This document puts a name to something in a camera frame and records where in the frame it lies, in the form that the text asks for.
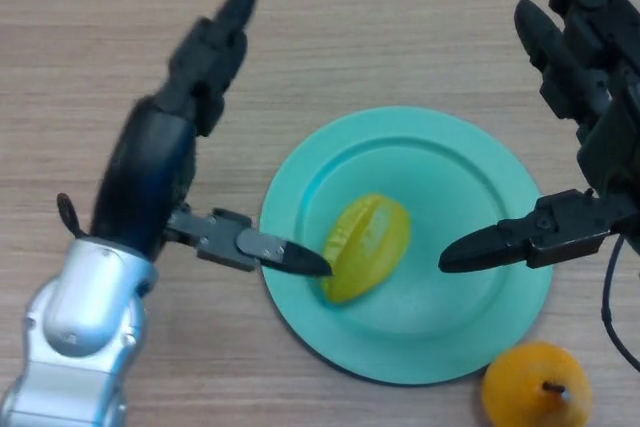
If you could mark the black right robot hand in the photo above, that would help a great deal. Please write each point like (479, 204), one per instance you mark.
(610, 147)

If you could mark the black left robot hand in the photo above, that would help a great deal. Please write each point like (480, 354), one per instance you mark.
(140, 182)

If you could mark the yellow starfruit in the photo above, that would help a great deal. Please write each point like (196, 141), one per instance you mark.
(365, 252)

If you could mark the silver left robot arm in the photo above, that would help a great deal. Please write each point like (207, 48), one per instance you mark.
(85, 317)

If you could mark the green round plate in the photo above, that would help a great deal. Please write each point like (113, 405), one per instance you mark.
(450, 307)

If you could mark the orange pear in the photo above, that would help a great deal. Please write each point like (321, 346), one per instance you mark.
(525, 387)

